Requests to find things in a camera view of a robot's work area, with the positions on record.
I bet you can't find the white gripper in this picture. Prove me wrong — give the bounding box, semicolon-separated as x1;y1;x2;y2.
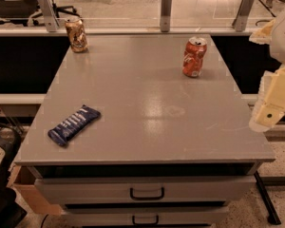
249;9;285;132

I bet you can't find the red coke can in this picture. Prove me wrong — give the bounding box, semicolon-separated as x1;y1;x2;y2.
182;36;207;78

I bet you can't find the crushed gold can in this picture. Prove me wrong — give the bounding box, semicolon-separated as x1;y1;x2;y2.
65;19;87;53

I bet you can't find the blue rxbar blueberry wrapper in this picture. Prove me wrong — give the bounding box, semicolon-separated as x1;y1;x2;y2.
47;104;101;146

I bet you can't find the grey drawer cabinet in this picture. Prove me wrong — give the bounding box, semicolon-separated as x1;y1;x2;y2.
16;35;275;228

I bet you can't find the black table leg bar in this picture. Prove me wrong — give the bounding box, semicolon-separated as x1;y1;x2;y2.
254;172;281;225

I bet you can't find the black office chair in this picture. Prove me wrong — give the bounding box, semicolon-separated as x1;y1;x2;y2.
0;0;81;27

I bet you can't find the cardboard box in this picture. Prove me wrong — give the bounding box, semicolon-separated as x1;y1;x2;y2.
8;165;62;216

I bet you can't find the black chair at left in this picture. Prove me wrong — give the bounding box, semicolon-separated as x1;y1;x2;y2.
0;123;27;228

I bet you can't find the right metal bracket post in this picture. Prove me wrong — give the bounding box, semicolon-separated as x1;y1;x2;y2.
232;0;255;32

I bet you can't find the metal bracket post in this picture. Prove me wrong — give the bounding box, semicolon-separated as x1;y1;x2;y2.
160;0;172;32
37;0;59;32
232;0;255;32

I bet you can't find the black cable on floor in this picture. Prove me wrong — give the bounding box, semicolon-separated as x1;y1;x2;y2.
255;0;278;27

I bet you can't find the middle metal bracket post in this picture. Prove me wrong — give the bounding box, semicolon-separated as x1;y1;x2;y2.
160;0;172;32

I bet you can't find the upper black drawer handle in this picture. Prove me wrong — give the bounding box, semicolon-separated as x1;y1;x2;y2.
129;187;165;201

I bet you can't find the black drawer handle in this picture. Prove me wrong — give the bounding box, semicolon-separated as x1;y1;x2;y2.
131;215;160;226
129;187;165;201

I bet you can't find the lower black drawer handle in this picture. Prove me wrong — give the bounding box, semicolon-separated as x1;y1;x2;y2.
131;215;160;226

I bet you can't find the left metal bracket post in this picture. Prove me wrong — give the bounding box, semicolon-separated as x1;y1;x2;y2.
37;0;59;32

